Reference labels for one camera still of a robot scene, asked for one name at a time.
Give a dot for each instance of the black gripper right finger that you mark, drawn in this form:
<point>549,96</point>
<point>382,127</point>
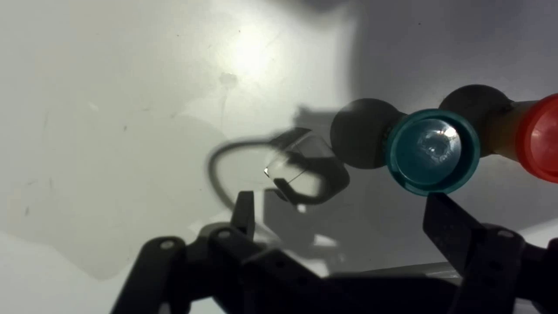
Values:
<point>446,228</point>

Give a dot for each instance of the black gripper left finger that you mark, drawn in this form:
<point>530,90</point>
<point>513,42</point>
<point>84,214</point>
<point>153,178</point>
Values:
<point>244,211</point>

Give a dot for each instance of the small clear cube box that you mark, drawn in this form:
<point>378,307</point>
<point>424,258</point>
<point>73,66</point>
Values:
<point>293,165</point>

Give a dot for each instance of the teal-lid dough tub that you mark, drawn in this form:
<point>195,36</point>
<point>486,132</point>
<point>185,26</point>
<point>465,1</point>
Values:
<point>432,150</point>

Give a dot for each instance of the orange-lid dough tub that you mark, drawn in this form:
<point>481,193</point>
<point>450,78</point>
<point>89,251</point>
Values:
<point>540,139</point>

